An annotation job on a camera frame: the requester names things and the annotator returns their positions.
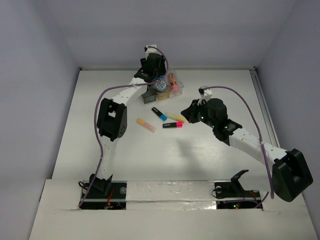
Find smoky grey plastic bin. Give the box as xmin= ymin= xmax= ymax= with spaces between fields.
xmin=141 ymin=86 xmax=157 ymax=104

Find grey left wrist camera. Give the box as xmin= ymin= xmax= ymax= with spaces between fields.
xmin=144 ymin=44 xmax=158 ymax=55

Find black pink highlighter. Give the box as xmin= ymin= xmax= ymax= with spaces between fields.
xmin=162 ymin=122 xmax=184 ymax=129

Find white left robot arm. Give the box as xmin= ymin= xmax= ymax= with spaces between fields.
xmin=88 ymin=51 xmax=169 ymax=198

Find orange pink highlighter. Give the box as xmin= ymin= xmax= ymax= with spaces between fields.
xmin=136 ymin=118 xmax=157 ymax=133

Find black blue highlighter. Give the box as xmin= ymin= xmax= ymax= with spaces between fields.
xmin=151 ymin=107 xmax=168 ymax=122

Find clear plastic bin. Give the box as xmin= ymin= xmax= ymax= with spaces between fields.
xmin=165 ymin=70 xmax=184 ymax=98

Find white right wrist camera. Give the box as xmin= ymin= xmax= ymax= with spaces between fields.
xmin=197 ymin=86 xmax=213 ymax=106

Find metal rail right side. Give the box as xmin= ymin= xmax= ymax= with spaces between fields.
xmin=249 ymin=69 xmax=291 ymax=178

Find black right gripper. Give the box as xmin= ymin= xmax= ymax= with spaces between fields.
xmin=180 ymin=98 xmax=217 ymax=129

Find yellow highlighter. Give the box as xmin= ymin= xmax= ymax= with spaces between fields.
xmin=165 ymin=112 xmax=185 ymax=123

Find blue white round jar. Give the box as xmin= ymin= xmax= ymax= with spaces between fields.
xmin=154 ymin=80 xmax=167 ymax=93

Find white foam front board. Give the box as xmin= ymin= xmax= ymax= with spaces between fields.
xmin=30 ymin=179 xmax=317 ymax=240

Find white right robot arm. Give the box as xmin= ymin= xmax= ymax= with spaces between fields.
xmin=187 ymin=98 xmax=314 ymax=202

